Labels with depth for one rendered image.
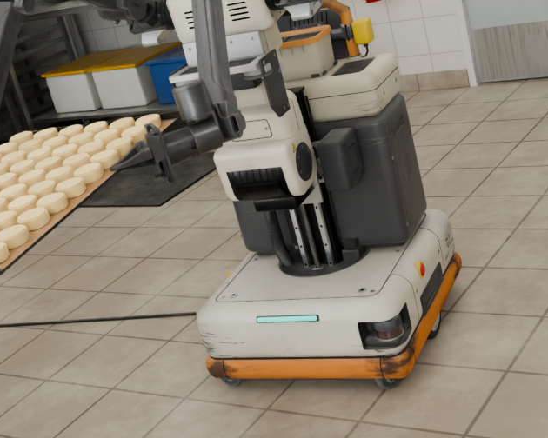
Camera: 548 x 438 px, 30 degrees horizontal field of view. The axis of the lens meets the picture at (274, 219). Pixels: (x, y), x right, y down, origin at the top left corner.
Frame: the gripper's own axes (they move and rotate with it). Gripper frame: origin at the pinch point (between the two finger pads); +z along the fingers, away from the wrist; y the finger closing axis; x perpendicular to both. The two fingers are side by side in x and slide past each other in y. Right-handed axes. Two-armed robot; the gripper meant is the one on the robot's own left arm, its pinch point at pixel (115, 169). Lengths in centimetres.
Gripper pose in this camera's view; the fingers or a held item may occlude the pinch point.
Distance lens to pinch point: 178.8
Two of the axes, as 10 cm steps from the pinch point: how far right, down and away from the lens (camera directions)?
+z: -8.9, 3.6, -2.6
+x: -3.7, -2.6, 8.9
